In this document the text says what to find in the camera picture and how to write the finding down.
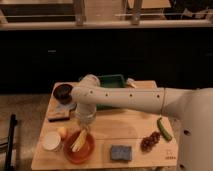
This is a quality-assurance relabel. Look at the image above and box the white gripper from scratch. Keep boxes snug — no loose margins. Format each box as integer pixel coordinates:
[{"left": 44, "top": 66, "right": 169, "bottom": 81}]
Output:
[{"left": 74, "top": 103, "right": 96, "bottom": 134}]

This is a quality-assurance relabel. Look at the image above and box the green plastic tray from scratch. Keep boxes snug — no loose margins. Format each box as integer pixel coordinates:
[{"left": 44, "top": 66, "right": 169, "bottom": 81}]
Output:
[{"left": 78, "top": 74, "right": 128, "bottom": 111}]

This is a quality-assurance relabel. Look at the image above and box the wooden cutting board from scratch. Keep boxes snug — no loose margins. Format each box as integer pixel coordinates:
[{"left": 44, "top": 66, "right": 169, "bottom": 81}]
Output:
[{"left": 47, "top": 96, "right": 76, "bottom": 122}]

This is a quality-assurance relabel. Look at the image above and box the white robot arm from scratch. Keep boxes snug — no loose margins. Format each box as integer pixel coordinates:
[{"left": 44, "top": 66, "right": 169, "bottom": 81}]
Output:
[{"left": 71, "top": 75, "right": 213, "bottom": 171}]

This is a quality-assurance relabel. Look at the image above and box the blue sponge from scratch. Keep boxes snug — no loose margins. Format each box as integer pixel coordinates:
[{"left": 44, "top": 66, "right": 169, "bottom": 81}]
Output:
[{"left": 110, "top": 145, "right": 132, "bottom": 161}]

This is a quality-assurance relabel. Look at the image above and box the yellow banana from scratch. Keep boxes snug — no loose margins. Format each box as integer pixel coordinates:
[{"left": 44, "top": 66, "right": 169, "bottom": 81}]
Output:
[{"left": 71, "top": 129, "right": 87, "bottom": 152}]

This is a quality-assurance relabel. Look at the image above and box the white cup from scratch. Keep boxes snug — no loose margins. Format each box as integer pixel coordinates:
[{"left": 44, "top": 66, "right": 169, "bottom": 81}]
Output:
[{"left": 42, "top": 131, "right": 62, "bottom": 151}]

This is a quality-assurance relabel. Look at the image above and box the green cucumber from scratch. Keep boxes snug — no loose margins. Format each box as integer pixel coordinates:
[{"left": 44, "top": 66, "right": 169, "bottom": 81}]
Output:
[{"left": 157, "top": 117, "right": 173, "bottom": 142}]

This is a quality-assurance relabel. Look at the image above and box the dark red grape bunch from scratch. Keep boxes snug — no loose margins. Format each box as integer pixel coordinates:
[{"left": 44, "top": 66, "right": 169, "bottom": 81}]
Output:
[{"left": 140, "top": 132, "right": 161, "bottom": 153}]

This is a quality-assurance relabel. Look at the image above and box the dark brown bowl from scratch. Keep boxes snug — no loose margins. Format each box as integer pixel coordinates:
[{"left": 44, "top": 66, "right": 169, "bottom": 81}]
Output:
[{"left": 53, "top": 84, "right": 73, "bottom": 104}]

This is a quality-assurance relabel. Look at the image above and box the red bowl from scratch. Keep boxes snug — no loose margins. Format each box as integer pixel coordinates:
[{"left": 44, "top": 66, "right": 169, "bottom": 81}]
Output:
[{"left": 63, "top": 131, "right": 95, "bottom": 164}]

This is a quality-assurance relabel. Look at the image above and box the black chair frame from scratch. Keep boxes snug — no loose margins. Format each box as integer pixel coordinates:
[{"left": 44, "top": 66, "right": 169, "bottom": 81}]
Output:
[{"left": 0, "top": 114, "right": 18, "bottom": 171}]

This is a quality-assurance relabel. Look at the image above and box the yellow lemon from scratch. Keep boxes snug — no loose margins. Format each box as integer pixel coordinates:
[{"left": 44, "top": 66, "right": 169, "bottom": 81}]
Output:
[{"left": 57, "top": 127, "right": 68, "bottom": 139}]

